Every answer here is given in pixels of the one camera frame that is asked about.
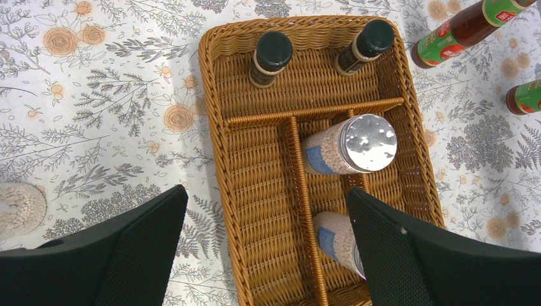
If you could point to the silver-lid salt jar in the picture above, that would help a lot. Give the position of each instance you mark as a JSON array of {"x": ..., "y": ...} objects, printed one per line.
[
  {"x": 362, "y": 144},
  {"x": 336, "y": 239}
]

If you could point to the red sauce bottle yellow cap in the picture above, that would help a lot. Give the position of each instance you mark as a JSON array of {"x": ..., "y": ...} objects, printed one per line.
[{"x": 464, "y": 30}]

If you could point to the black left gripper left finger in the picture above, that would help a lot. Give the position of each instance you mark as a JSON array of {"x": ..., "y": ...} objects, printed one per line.
[{"x": 125, "y": 260}]

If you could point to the brown wicker basket tray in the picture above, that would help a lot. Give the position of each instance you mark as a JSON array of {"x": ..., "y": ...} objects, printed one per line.
[{"x": 268, "y": 197}]

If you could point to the black-cap pale spice jar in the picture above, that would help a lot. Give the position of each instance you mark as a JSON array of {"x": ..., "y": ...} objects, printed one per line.
[{"x": 23, "y": 208}]

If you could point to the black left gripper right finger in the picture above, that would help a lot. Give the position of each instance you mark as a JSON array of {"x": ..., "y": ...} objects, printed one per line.
[{"x": 408, "y": 261}]

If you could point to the floral table mat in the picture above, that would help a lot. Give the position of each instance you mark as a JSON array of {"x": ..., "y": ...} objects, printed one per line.
[{"x": 102, "y": 108}]

